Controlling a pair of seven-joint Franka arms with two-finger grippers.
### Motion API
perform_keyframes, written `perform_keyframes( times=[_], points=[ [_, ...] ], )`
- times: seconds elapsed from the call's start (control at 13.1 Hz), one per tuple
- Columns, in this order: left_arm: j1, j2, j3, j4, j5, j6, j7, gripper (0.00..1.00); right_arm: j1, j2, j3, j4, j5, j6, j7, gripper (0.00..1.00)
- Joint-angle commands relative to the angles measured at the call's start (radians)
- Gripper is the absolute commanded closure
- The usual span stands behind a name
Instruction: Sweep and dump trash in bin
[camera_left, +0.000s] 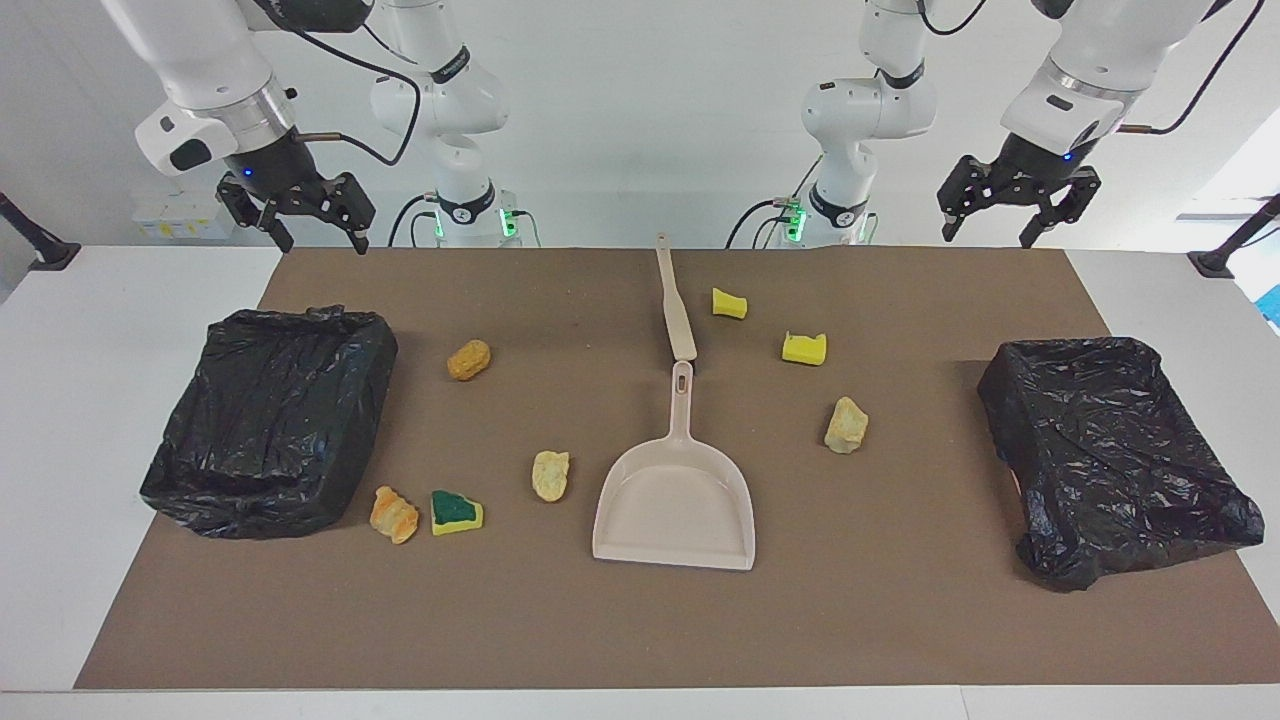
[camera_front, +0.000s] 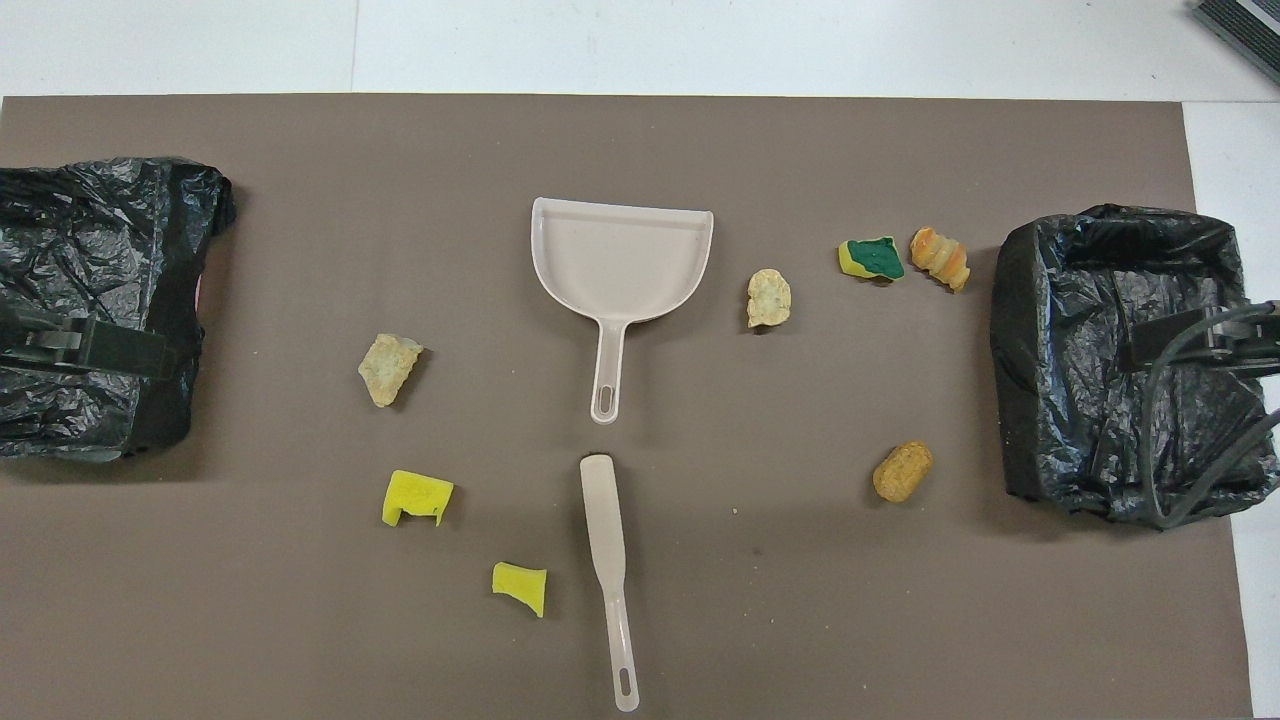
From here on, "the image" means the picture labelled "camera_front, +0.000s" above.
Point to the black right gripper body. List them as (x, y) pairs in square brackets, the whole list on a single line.
[(1250, 345)]

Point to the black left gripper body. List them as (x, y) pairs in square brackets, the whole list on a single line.
[(40, 352)]

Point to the pale bread chunk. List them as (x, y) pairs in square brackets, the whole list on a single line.
[(385, 370)]

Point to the notched yellow sponge piece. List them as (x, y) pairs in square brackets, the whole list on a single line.
[(410, 492)]

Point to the brown nugget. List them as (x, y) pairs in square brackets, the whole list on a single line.
[(902, 472)]

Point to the small yellow sponge wedge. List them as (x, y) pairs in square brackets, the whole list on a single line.
[(520, 583)]

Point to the beige plastic dustpan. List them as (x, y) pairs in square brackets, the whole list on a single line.
[(620, 260)]

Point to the beige brush with black bristles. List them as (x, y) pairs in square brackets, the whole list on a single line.
[(603, 520)]

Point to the bin lined with black bag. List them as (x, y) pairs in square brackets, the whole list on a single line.
[(90, 250), (1090, 420)]

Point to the orange striped croissant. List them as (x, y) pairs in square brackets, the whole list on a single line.
[(940, 257)]

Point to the grey ribbed object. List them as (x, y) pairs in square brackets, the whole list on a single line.
[(1245, 22)]

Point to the green and yellow sponge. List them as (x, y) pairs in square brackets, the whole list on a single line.
[(875, 258)]

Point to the round pale cracker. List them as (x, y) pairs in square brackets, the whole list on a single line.
[(768, 298)]

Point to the brown table mat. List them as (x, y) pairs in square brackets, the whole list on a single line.
[(800, 600)]

